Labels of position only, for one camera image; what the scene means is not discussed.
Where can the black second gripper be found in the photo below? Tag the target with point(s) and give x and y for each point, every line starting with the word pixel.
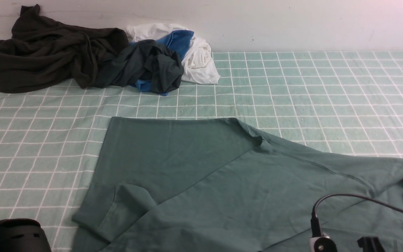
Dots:
pixel 370 244

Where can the green long sleeve shirt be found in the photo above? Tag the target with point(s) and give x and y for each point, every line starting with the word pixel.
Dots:
pixel 220 185

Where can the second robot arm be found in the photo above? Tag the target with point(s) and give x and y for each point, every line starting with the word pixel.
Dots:
pixel 26 235

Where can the white crumpled garment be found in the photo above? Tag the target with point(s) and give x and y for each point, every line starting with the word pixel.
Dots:
pixel 199 66

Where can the blue garment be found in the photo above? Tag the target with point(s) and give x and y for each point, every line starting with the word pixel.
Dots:
pixel 178 42

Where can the dark green crumpled garment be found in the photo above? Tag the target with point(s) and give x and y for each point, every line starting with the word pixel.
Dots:
pixel 124 68

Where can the green checkered tablecloth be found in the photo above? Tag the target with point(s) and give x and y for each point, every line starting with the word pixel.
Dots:
pixel 338 102

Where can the dark brown crumpled garment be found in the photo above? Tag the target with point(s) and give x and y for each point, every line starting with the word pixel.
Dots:
pixel 43 52

